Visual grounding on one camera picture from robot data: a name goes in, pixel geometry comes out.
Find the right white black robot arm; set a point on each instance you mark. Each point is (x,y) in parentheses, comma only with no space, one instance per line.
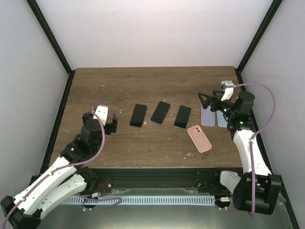
(256,191)

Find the black frame post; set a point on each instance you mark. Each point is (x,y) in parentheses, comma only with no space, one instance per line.
(49,34)
(259,33)

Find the light blue phone case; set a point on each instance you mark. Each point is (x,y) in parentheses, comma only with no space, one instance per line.
(221,119)

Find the purple phone case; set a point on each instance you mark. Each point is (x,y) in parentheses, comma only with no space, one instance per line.
(207,117)

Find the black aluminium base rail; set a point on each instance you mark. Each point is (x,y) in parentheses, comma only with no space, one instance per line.
(202,179)

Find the pink phone case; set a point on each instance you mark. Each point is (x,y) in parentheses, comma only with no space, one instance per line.
(199,139)

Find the right black frame post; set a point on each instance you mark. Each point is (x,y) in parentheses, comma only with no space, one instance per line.
(259,33)

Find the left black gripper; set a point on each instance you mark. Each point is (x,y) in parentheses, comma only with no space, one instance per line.
(112,127)

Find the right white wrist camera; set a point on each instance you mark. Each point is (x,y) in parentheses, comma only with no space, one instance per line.
(227,91)

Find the phone from purple case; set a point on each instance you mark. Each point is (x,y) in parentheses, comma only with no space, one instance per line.
(182,117)

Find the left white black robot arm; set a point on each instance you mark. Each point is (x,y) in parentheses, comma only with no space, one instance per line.
(66,177)

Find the phone from pink case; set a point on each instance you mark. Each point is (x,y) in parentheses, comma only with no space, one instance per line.
(138,115)

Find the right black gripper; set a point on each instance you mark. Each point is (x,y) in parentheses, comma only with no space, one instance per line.
(216,99)

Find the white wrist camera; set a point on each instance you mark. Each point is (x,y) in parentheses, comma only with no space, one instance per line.
(102,112)
(227,91)

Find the left black frame post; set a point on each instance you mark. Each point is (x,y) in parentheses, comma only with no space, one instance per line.
(49,34)

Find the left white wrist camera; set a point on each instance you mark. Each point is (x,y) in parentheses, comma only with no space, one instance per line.
(102,112)

